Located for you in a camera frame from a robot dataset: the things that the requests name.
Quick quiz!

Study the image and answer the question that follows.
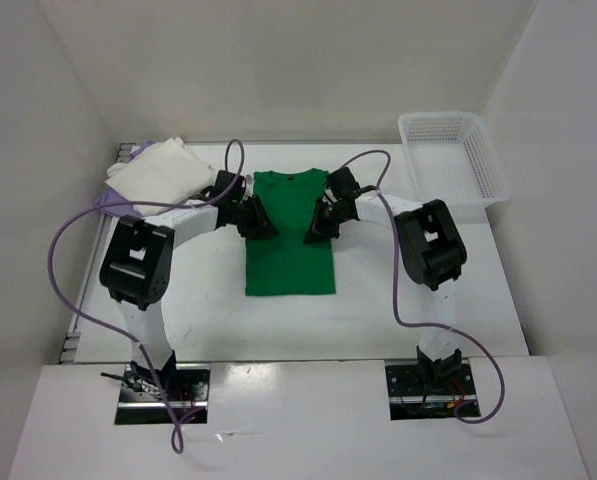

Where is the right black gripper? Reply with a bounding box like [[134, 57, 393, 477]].
[[303, 197, 351, 244]]

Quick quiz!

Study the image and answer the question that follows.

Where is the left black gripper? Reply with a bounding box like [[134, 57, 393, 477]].
[[228, 194, 277, 241]]

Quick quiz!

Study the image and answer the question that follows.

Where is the green t shirt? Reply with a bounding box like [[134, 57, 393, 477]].
[[245, 168, 336, 297]]

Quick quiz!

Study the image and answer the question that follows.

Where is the white t shirt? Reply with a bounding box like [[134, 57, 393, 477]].
[[105, 137, 217, 204]]

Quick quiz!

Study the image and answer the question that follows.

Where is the purple t shirt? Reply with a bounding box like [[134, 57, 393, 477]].
[[94, 141, 154, 218]]

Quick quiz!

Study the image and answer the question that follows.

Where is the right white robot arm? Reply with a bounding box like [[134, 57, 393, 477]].
[[303, 186, 467, 393]]

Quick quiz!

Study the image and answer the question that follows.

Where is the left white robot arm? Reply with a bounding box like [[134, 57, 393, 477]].
[[99, 195, 279, 400]]

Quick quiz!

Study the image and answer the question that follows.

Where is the white plastic laundry basket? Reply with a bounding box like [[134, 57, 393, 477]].
[[397, 111, 512, 221]]

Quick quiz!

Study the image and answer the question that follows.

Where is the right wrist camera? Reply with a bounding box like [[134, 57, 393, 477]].
[[325, 167, 361, 200]]

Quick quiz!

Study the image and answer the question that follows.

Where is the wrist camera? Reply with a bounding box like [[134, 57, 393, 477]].
[[195, 170, 247, 205], [325, 167, 361, 200]]

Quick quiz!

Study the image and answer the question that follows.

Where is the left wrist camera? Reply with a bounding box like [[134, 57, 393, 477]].
[[195, 170, 247, 205]]

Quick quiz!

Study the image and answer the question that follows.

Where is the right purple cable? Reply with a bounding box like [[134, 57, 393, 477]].
[[340, 149, 507, 425]]

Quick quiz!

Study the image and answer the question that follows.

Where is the purple cable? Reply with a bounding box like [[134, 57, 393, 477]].
[[45, 139, 247, 455], [340, 149, 507, 425]]

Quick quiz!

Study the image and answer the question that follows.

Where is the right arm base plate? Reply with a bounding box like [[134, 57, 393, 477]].
[[385, 361, 481, 421]]

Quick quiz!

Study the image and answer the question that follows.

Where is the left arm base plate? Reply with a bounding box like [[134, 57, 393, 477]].
[[102, 365, 210, 426]]

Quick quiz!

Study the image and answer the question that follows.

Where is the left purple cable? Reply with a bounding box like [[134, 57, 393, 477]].
[[45, 139, 247, 455]]

